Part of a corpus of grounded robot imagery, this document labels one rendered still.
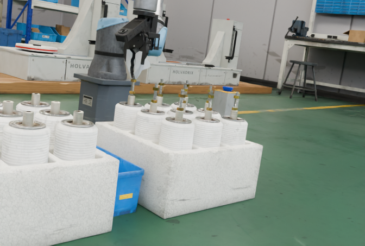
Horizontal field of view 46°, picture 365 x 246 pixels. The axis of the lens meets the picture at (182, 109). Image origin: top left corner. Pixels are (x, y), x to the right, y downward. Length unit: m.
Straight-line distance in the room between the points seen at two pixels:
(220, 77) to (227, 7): 2.84
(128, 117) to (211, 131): 0.27
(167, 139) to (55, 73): 2.13
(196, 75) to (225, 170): 3.09
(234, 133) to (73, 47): 2.34
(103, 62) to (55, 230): 0.80
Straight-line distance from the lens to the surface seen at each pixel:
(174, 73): 4.07
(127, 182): 1.14
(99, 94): 1.61
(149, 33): 1.35
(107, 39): 1.63
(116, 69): 1.63
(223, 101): 1.59
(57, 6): 6.31
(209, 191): 1.27
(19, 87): 3.03
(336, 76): 6.34
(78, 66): 3.34
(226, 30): 4.90
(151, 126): 1.25
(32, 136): 0.93
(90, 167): 0.98
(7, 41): 5.63
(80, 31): 3.52
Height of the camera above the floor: 0.46
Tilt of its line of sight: 9 degrees down
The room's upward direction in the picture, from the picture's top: 8 degrees clockwise
